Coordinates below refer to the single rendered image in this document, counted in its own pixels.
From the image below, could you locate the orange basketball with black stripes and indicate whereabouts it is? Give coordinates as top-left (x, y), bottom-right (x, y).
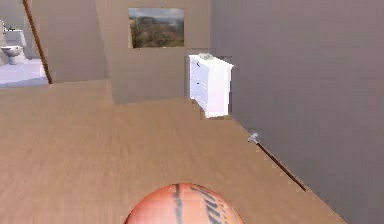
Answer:
top-left (123, 182), bottom-right (246, 224)

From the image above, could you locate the white chest of drawers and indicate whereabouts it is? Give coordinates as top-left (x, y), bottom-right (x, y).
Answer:
top-left (188, 54), bottom-right (234, 119)

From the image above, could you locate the framed landscape picture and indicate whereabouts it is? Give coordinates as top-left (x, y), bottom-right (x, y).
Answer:
top-left (128, 7), bottom-right (186, 49)

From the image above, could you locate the white toilet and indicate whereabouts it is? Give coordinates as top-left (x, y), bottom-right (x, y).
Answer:
top-left (0, 45), bottom-right (28, 66)

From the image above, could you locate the brown door frame post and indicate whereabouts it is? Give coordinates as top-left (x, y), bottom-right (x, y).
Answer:
top-left (22, 0), bottom-right (54, 85)

